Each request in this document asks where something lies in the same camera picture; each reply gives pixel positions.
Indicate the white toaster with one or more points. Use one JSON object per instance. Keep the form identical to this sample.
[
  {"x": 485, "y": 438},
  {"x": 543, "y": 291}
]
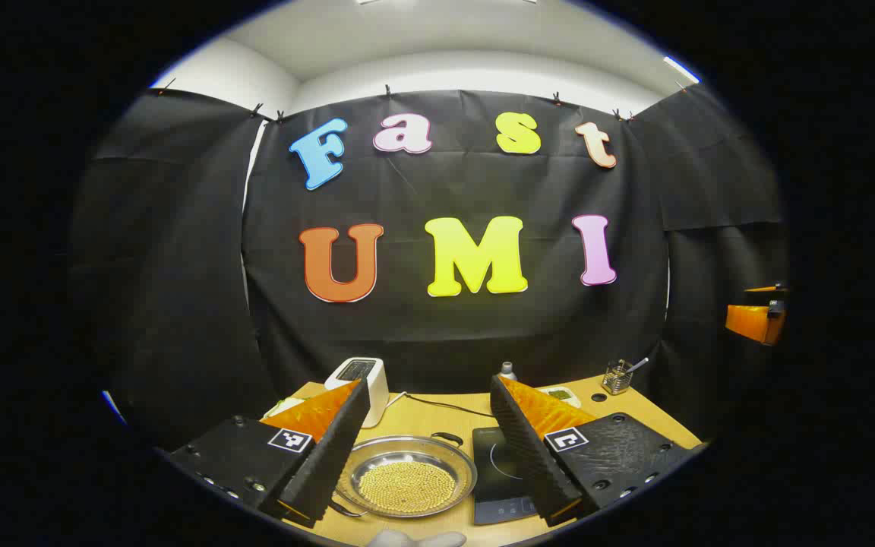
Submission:
[{"x": 373, "y": 380}]

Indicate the small metal utensil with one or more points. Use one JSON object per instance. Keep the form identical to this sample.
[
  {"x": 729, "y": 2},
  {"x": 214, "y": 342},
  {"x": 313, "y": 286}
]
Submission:
[{"x": 637, "y": 365}]

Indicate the pile of yellow soybeans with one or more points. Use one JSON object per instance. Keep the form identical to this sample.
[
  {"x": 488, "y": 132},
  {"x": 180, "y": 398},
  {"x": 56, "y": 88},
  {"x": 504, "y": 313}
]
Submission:
[{"x": 407, "y": 486}]

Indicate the white divided dish of beans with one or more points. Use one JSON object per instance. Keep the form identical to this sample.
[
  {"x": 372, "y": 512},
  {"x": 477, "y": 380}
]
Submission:
[{"x": 559, "y": 393}]

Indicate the ceiling light strip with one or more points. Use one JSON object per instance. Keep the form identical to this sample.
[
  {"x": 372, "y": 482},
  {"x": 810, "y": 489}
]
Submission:
[{"x": 680, "y": 70}]

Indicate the silver printed drink bottle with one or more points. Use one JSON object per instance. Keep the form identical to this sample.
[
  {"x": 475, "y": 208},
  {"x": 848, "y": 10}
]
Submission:
[{"x": 509, "y": 372}]

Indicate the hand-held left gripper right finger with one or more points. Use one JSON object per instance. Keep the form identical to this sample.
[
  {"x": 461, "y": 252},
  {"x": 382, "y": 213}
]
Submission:
[{"x": 529, "y": 456}]

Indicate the black induction cooktop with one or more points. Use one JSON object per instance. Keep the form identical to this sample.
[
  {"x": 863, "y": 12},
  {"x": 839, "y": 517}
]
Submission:
[{"x": 494, "y": 471}]

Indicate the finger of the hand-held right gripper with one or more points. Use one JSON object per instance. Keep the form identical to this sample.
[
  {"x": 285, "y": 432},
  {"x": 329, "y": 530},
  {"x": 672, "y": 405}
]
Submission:
[
  {"x": 766, "y": 289},
  {"x": 749, "y": 323}
]

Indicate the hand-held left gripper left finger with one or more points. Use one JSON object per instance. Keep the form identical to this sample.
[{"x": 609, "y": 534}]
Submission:
[{"x": 331, "y": 456}]

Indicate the pale green sandwich plate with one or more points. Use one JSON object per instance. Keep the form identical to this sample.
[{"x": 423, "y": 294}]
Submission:
[{"x": 285, "y": 405}]

